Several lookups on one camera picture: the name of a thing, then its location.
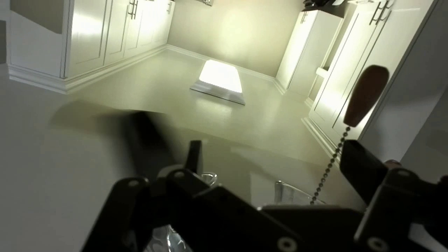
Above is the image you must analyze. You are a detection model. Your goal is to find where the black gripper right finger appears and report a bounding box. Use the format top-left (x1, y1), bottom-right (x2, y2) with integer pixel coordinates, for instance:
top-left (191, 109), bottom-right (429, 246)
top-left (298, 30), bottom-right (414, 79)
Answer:
top-left (340, 140), bottom-right (390, 204)

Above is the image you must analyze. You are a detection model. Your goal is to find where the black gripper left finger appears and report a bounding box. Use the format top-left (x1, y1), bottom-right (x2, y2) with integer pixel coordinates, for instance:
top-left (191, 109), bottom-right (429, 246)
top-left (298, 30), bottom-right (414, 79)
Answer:
top-left (158, 138), bottom-right (204, 186)

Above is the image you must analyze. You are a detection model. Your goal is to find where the fan pull chain wooden knob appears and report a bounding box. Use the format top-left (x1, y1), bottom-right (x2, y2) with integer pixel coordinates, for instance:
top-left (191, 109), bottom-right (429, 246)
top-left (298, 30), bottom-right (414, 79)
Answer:
top-left (309, 64), bottom-right (390, 205)

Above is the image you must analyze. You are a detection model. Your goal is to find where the rectangular ceiling light panel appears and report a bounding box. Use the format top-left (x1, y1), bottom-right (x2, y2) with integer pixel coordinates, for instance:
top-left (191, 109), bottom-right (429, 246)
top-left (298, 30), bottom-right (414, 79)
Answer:
top-left (190, 58), bottom-right (244, 105)

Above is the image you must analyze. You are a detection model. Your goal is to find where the white upper kitchen cabinet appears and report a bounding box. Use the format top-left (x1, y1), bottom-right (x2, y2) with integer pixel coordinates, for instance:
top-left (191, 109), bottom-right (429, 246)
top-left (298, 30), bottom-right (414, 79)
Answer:
top-left (272, 0), bottom-right (448, 159)

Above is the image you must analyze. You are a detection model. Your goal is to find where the white cabinets left row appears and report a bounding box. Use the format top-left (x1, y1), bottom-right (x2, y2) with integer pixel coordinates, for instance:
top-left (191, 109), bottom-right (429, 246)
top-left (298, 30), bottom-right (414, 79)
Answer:
top-left (1, 0), bottom-right (174, 92)

